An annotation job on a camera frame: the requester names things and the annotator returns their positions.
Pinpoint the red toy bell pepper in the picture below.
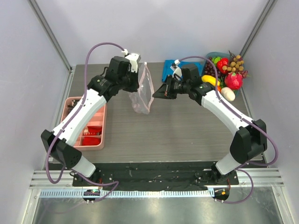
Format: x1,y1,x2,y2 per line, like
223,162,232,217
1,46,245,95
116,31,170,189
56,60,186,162
217,57,229,74

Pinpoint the clear pink-dotted zip bag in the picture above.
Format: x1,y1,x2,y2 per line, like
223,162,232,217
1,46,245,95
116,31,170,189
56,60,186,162
128,62,155,114

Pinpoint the pink toy dragon fruit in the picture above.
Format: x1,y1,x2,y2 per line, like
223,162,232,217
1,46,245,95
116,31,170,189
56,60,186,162
224,72,243,90

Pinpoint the white slotted cable duct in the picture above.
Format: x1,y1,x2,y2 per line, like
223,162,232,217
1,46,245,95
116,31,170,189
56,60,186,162
40,188,214,198

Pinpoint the blue folded cloth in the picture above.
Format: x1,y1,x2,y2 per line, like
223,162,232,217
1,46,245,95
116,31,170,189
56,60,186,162
162,60,204,83

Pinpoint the pink plastic divided organizer tray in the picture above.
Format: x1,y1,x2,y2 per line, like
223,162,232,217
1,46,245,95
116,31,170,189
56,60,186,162
74,105,107,151

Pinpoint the beige toy potato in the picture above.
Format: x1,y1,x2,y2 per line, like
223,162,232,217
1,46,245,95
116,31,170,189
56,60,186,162
221,87,235,102

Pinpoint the aluminium frame rail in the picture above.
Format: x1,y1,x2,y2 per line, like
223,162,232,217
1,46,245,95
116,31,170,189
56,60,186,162
29,168,284,189

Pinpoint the teal plastic fruit basket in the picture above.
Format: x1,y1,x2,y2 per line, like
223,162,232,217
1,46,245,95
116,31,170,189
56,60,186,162
204,51,242,101

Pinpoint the brown toy longan bunch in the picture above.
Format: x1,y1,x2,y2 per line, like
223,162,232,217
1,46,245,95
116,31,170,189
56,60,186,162
221,51,248,78

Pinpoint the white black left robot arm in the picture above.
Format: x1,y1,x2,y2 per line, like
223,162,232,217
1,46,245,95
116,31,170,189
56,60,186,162
41,53,141,186

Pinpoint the yellow toy mango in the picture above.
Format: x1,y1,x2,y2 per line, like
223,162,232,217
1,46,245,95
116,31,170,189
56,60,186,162
201,75,220,86

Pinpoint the purple toy grape bunch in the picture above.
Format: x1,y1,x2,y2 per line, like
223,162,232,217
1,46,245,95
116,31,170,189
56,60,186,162
204,57,222,78

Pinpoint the green toy vegetable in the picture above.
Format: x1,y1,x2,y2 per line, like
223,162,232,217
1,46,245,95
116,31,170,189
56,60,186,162
212,56,222,64

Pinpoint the rose patterned dark cloth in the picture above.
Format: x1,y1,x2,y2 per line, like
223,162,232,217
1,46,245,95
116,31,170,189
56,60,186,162
67,99,79,109

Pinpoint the lower red folded cloth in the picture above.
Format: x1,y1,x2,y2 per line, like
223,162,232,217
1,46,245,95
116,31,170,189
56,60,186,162
82,137,101,146

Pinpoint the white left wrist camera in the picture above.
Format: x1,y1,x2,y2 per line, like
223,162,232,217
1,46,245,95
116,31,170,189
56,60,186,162
121,49,141,73

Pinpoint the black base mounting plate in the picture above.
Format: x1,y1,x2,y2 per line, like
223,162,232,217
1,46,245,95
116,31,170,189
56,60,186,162
71,161,240,192

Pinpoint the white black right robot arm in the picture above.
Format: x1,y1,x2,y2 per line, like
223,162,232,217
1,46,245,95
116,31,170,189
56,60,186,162
153,63,267,184

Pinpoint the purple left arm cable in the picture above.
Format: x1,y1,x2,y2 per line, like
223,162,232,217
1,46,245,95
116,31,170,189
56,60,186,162
45,42,128,185

